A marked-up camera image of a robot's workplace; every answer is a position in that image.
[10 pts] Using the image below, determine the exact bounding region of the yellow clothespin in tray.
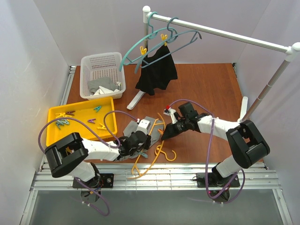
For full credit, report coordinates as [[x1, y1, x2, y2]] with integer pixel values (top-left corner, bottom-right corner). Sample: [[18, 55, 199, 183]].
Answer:
[[97, 123, 107, 130]]

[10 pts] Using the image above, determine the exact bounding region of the white laundry basket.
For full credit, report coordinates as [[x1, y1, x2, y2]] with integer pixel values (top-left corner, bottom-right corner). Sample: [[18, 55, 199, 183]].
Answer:
[[80, 52, 126, 100]]

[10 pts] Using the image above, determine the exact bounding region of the white clothes rack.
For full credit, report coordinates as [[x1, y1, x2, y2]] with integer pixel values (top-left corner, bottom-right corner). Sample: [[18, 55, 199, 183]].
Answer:
[[126, 5, 300, 154]]

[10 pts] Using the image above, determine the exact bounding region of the yellow hanger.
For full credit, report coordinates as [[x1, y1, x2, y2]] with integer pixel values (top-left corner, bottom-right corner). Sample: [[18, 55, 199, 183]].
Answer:
[[128, 113, 177, 180]]

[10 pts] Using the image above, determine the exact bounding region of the yellow tray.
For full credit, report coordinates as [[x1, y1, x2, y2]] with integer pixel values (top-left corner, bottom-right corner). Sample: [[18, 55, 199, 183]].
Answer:
[[45, 97, 118, 148]]

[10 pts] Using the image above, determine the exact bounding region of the purple clothespin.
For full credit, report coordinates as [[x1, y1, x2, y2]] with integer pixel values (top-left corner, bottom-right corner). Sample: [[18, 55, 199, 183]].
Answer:
[[65, 111, 75, 116], [87, 118, 96, 124]]

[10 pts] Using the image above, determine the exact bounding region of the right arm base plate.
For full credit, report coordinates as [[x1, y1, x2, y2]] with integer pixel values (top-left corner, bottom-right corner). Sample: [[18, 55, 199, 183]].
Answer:
[[196, 172, 242, 188]]

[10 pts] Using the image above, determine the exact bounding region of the white cloth in basket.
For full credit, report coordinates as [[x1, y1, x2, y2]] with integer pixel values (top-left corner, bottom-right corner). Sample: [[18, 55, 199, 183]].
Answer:
[[90, 82, 122, 96]]

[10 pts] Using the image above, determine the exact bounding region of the teal clothespin left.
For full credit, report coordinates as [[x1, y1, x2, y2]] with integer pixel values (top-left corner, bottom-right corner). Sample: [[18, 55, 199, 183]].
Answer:
[[55, 112, 70, 129]]

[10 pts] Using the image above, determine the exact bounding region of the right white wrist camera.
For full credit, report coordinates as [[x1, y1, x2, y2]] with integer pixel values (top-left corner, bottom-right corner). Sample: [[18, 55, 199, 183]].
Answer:
[[164, 105, 180, 124]]

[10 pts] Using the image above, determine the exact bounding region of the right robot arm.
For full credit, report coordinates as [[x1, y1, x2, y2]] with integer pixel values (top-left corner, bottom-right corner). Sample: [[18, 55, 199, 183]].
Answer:
[[161, 102, 270, 184]]

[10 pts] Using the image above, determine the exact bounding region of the teal hanger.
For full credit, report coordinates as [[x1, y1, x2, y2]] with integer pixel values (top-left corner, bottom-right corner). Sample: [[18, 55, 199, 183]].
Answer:
[[119, 6, 178, 71]]

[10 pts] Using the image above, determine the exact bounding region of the grey-blue hanger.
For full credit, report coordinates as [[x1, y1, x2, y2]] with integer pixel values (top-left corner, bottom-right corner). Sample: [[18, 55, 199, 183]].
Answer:
[[122, 12, 202, 74]]

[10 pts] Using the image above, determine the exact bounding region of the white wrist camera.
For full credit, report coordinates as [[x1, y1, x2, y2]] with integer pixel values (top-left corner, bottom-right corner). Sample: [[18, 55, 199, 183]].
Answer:
[[136, 119, 150, 135], [164, 105, 180, 124]]

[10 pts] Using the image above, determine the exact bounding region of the purple clothespin lower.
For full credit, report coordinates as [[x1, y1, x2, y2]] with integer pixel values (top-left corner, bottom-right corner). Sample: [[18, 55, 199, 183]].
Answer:
[[87, 118, 96, 124]]

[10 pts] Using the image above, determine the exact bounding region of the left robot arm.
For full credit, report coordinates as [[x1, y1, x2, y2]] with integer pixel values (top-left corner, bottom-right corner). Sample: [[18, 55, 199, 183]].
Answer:
[[45, 131, 151, 182]]

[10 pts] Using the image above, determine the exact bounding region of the aluminium rail frame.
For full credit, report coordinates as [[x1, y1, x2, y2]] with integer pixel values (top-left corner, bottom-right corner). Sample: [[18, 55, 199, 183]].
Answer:
[[20, 65, 293, 225]]

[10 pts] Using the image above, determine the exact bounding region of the dark grey cloth in basket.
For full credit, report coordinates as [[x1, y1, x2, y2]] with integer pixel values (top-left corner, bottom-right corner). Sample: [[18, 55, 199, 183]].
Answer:
[[88, 77, 117, 90]]

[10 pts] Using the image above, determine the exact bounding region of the light blue clothespin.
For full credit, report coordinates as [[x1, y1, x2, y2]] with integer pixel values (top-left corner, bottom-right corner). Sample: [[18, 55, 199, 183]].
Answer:
[[138, 152, 148, 158]]

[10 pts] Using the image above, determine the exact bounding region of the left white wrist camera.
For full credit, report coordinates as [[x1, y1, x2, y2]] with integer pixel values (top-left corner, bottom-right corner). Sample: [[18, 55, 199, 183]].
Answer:
[[136, 119, 150, 135]]

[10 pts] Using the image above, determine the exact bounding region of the grey underwear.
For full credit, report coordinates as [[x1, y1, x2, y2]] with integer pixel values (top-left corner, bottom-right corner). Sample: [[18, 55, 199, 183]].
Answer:
[[123, 116, 163, 146]]

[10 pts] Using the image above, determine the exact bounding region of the black underwear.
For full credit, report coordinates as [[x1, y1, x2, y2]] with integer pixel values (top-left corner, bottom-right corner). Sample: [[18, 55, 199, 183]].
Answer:
[[135, 55, 178, 96]]

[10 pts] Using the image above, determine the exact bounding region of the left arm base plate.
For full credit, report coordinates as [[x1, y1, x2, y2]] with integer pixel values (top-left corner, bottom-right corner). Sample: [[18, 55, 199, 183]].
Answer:
[[72, 173, 114, 189]]

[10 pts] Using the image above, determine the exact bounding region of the yellow clothespin right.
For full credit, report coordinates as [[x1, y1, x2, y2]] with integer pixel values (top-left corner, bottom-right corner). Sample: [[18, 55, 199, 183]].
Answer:
[[160, 34, 168, 46]]

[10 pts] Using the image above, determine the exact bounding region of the yellow clothespin left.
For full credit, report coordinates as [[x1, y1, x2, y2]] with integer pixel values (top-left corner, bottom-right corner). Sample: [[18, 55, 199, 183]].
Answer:
[[140, 46, 148, 55]]

